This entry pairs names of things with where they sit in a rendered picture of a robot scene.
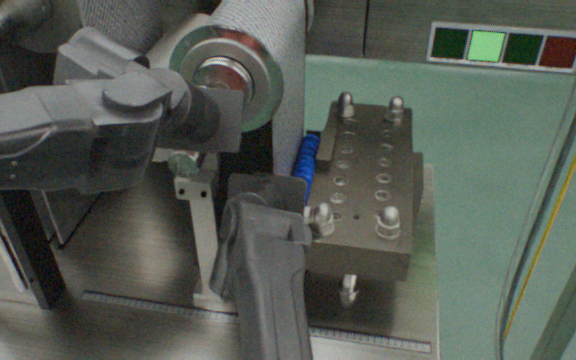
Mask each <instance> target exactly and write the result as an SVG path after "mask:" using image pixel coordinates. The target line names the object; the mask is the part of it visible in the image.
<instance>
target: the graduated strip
mask: <svg viewBox="0 0 576 360"><path fill-rule="evenodd" d="M80 299H81V300H87V302H95V303H101V304H108V305H115V306H122V307H128V308H136V309H142V310H150V311H154V312H156V313H164V314H170V315H177V316H184V317H191V318H198V319H205V320H212V321H219V322H225V323H227V324H233V325H239V326H240V320H239V313H236V312H229V311H222V310H215V309H207V307H201V306H193V305H186V304H179V303H172V302H166V301H158V300H151V299H144V298H137V297H131V296H129V295H123V294H116V293H109V292H102V291H95V290H88V289H85V291H84V293H83V294H82V296H81V298H80ZM308 329H309V335H310V336H315V337H323V338H329V340H337V341H343V342H351V343H357V344H364V345H371V346H378V347H385V348H392V349H399V350H406V351H412V352H420V353H426V354H432V341H427V340H420V339H414V338H406V337H399V336H392V335H385V334H377V333H371V332H363V331H356V330H350V329H342V328H336V327H328V326H321V325H314V324H308Z"/></svg>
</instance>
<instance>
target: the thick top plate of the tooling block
mask: <svg viewBox="0 0 576 360"><path fill-rule="evenodd" d="M337 103H338V101H331V104H330V108H329V113H328V117H327V121H326V125H325V129H331V130H337V133H336V142H335V147H334V152H333V157H332V162H330V167H329V169H328V168H319V167H315V169H314V174H313V179H312V183H311V188H310V192H309V196H308V201H307V205H306V207H310V208H311V214H310V220H311V217H312V212H313V209H314V207H315V206H316V205H318V204H319V203H326V204H328V205H329V207H330V209H332V214H331V215H333V223H334V226H335V229H334V232H333V233H331V234H330V235H328V236H316V235H314V234H312V241H311V247H310V250H309V252H308V254H307V255H306V256H305V261H306V269H311V270H320V271H327V272H335V273H343V275H351V276H358V277H367V278H374V279H382V280H389V281H398V282H406V278H407V272H409V267H410V262H411V256H412V196H413V108H410V107H404V110H403V115H404V119H403V120H402V121H398V122H395V121H389V120H387V119H386V118H385V114H386V113H387V105H375V104H364V103H353V109H354V115H352V116H350V117H340V116H338V115H337V114H336V113H335V110H336V108H337ZM387 206H394V207H396V208H397V209H398V211H399V216H400V217H399V219H400V227H399V228H400V236H399V237H398V238H396V239H393V240H386V239H382V238H380V237H379V236H378V235H377V234H375V226H377V224H378V222H379V217H380V216H381V212H382V210H383V209H384V208H385V207H387Z"/></svg>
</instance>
